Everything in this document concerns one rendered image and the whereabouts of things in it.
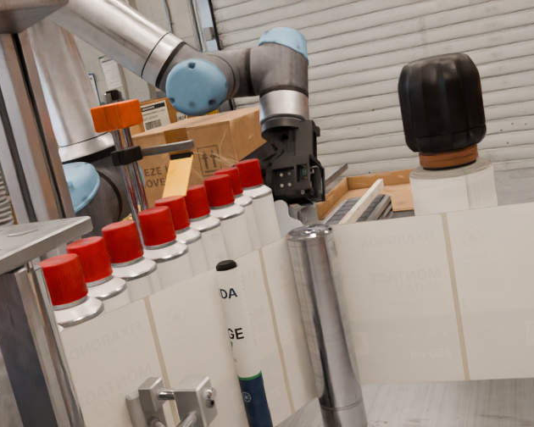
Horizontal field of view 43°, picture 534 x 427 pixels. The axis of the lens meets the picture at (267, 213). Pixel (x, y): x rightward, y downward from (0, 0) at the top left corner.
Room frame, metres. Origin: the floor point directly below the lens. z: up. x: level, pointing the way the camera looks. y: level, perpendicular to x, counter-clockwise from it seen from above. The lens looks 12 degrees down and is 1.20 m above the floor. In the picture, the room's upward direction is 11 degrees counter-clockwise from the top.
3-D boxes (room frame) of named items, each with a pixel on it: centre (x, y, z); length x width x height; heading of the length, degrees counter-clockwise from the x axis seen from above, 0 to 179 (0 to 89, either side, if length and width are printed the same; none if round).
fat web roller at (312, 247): (0.53, -0.03, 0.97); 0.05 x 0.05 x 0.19
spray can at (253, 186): (0.90, 0.01, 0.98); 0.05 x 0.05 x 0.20
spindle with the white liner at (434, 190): (0.69, -0.20, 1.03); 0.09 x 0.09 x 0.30
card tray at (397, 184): (1.65, -0.29, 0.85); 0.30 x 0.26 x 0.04; 157
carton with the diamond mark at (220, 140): (1.48, 0.09, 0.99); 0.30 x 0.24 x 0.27; 158
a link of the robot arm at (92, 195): (1.03, 0.30, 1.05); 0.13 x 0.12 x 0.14; 168
